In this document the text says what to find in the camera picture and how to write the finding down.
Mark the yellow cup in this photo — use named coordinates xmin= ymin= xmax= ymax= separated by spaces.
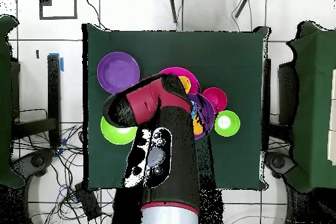
xmin=178 ymin=76 xmax=192 ymax=94

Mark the purple bowl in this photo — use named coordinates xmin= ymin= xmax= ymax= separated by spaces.
xmin=187 ymin=93 xmax=217 ymax=141
xmin=96 ymin=51 xmax=141 ymax=95

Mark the large pink bowl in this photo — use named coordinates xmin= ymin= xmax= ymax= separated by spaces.
xmin=157 ymin=66 xmax=202 ymax=95

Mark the large green bowl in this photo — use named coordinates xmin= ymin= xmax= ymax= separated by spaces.
xmin=100 ymin=115 xmax=138 ymax=145

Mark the small red bowl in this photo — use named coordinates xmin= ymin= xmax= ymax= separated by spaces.
xmin=201 ymin=87 xmax=228 ymax=115

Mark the dark green tablecloth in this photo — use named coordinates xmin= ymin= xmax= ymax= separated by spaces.
xmin=81 ymin=22 xmax=271 ymax=192

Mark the small green bowl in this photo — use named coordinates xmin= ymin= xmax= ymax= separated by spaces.
xmin=214 ymin=110 xmax=242 ymax=137

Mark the black stand with blue tape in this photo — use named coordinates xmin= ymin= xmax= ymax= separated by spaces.
xmin=11 ymin=52 xmax=65 ymax=148

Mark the black floor stand base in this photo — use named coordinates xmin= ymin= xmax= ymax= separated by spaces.
xmin=264 ymin=150 xmax=296 ymax=179
xmin=10 ymin=148 xmax=56 ymax=179

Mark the black power box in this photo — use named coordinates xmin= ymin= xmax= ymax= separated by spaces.
xmin=73 ymin=182 xmax=102 ymax=221

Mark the green covered side table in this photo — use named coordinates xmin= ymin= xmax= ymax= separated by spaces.
xmin=0 ymin=14 xmax=26 ymax=189
xmin=284 ymin=20 xmax=336 ymax=194

